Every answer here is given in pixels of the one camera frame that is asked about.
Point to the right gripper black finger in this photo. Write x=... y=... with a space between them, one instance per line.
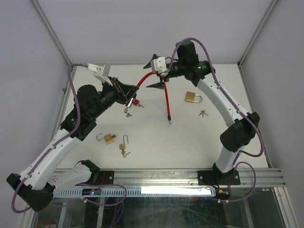
x=159 y=85
x=152 y=63

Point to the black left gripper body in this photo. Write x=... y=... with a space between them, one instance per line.
x=110 y=95

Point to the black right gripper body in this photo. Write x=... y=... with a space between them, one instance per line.
x=176 y=70

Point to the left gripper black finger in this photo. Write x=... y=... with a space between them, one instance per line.
x=129 y=92
x=123 y=87

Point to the red cable lock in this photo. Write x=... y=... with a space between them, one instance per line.
x=151 y=100

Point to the large brass padlock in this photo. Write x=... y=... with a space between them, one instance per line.
x=192 y=97

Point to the large padlock keys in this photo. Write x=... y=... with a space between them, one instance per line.
x=203 y=113

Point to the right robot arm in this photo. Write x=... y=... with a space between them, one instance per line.
x=241 y=124

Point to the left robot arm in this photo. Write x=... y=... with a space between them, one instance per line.
x=36 y=185

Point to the small red padlock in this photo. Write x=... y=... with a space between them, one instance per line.
x=136 y=102

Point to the medium brass padlock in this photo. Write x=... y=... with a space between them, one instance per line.
x=109 y=138

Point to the small brass padlock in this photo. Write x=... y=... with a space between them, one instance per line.
x=122 y=146

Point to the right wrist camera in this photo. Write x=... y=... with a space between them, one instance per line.
x=159 y=65

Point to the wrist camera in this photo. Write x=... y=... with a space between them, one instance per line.
x=101 y=73
x=159 y=65

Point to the cable lock keys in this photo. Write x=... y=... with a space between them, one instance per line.
x=127 y=112

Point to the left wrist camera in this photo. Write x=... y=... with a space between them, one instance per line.
x=101 y=73

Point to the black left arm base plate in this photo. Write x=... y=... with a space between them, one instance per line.
x=101 y=177

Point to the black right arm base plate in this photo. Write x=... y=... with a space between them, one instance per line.
x=216 y=178

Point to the white slotted cable duct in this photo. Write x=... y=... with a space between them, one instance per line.
x=77 y=192

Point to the aluminium mounting rail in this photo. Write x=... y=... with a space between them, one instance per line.
x=241 y=178

